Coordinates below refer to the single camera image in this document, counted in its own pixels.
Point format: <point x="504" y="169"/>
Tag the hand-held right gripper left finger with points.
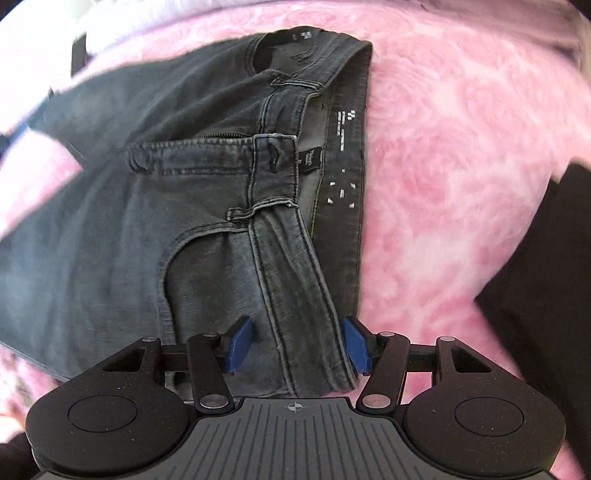
<point x="241" y="344"/>

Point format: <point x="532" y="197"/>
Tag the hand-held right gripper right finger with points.
<point x="355" y="344"/>

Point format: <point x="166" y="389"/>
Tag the dark grey jeans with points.
<point x="184" y="230"/>

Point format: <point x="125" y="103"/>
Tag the pink fluffy blanket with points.
<point x="461" y="184"/>

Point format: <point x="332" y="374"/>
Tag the black cloth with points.
<point x="545" y="286"/>

